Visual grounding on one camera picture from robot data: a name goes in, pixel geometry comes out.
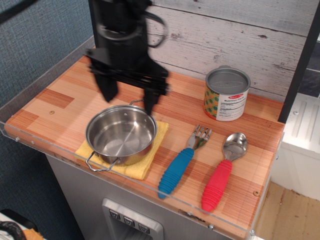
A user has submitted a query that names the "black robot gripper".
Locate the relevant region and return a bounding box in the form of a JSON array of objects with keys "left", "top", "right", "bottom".
[{"left": 86, "top": 14, "right": 169, "bottom": 116}]

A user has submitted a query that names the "blue handled fork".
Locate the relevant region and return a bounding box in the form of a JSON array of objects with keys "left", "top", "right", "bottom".
[{"left": 157, "top": 125, "right": 212, "bottom": 199}]

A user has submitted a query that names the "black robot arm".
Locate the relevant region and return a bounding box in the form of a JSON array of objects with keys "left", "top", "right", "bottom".
[{"left": 86, "top": 0, "right": 169, "bottom": 115}]

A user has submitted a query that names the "stainless steel pot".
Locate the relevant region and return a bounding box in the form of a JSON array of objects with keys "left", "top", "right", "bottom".
[{"left": 85, "top": 100, "right": 158, "bottom": 172}]

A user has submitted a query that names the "yellow folded cloth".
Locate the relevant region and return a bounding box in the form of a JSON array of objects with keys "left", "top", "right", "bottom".
[{"left": 75, "top": 121, "right": 169, "bottom": 180}]

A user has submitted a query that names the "toy food can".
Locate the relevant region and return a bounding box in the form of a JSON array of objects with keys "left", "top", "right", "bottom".
[{"left": 203, "top": 65, "right": 251, "bottom": 122}]

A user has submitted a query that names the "grey toy kitchen cabinet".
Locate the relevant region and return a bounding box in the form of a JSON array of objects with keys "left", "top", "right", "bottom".
[{"left": 47, "top": 156, "right": 228, "bottom": 240}]

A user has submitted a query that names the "silver dispenser button panel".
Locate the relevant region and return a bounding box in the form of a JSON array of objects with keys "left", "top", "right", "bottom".
[{"left": 102, "top": 198, "right": 164, "bottom": 240}]

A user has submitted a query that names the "orange object at corner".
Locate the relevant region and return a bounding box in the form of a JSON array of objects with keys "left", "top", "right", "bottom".
[{"left": 23, "top": 228, "right": 44, "bottom": 240}]

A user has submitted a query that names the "white side cabinet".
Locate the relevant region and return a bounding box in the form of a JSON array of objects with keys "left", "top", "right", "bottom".
[{"left": 270, "top": 93, "right": 320, "bottom": 200}]

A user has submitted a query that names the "red handled spoon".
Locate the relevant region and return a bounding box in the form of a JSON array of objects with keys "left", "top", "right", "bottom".
[{"left": 201, "top": 132, "right": 248, "bottom": 213}]

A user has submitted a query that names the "clear acrylic guard rail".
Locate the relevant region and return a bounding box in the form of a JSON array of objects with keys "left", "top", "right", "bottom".
[{"left": 0, "top": 63, "right": 285, "bottom": 240}]

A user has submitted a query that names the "black braided cable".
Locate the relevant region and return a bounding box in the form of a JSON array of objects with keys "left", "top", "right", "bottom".
[{"left": 0, "top": 0, "right": 38, "bottom": 25}]

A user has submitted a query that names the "dark grey right post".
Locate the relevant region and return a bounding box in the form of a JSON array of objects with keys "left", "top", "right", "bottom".
[{"left": 278, "top": 0, "right": 320, "bottom": 124}]

